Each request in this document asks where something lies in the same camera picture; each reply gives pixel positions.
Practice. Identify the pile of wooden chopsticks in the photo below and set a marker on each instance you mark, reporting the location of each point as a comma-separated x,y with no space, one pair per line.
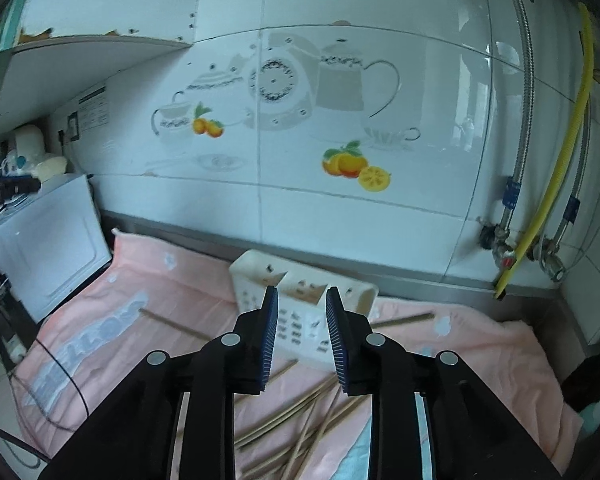
300,405

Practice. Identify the white plastic utensil holder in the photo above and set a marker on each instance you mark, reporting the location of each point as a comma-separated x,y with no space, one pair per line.
252,270

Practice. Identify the black device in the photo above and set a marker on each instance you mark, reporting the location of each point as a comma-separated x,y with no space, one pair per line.
10,187

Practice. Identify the white plush toy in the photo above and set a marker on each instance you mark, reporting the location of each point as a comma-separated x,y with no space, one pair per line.
35,152

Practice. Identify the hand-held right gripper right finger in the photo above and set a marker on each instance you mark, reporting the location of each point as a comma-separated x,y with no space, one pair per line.
336,340

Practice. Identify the white appliance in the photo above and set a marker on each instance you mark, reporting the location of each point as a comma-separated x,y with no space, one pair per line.
50,245

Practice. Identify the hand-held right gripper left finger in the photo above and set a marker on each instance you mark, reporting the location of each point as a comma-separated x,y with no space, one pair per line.
269,340

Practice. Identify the pink towel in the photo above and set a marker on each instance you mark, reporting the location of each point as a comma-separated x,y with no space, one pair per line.
190,280

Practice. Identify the white label sticker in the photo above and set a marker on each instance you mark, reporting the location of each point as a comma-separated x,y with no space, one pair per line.
93,109

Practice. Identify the single wooden chopstick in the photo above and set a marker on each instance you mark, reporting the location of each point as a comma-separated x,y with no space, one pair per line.
175,323
410,318

